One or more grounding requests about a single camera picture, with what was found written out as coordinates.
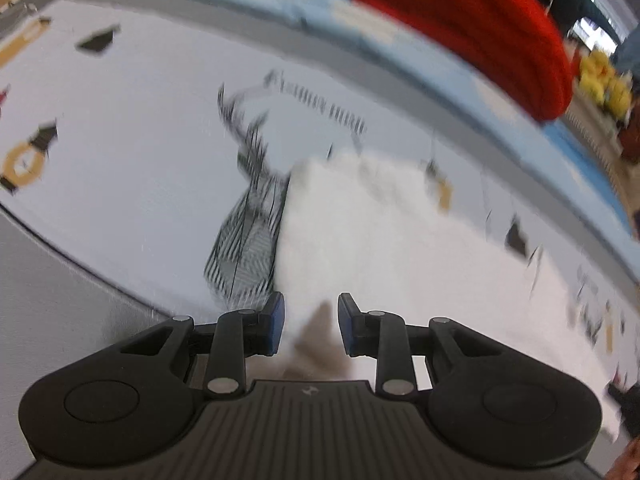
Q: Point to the deer printed bed sheet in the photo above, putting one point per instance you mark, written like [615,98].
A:
[125,135]

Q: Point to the dark red pillow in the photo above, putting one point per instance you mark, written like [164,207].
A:
[631,140]

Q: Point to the yellow plush toy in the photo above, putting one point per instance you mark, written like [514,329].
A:
[619,97]
[596,72]

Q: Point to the red folded blanket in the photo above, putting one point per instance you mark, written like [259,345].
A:
[475,20]

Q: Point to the grey bed sheet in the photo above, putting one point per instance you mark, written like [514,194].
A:
[60,310]

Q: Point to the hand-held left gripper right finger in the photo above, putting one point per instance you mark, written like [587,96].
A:
[346,325]

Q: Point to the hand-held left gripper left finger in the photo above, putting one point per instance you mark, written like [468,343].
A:
[275,325]

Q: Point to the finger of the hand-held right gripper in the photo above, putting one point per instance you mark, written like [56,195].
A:
[625,397]

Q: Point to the white garment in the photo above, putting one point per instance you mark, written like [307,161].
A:
[375,235]

